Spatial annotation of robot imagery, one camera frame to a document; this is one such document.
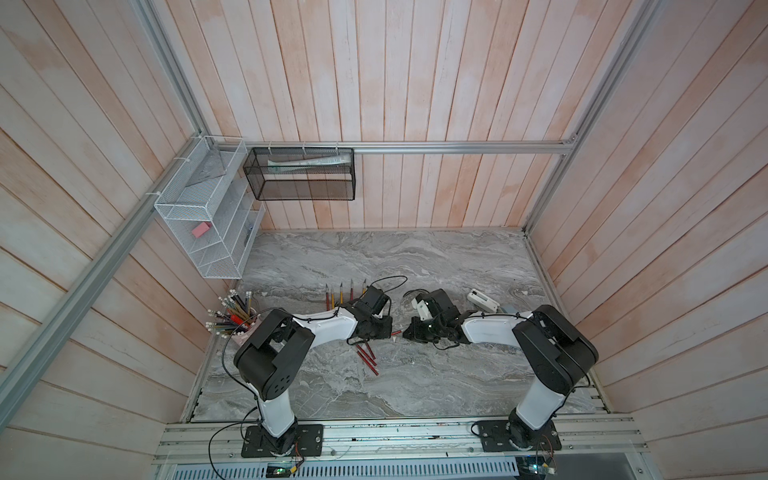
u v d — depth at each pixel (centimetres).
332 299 100
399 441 75
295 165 90
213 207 70
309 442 73
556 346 52
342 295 101
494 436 73
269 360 47
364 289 76
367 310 73
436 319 80
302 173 102
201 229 83
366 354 88
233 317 81
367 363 86
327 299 101
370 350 88
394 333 92
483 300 98
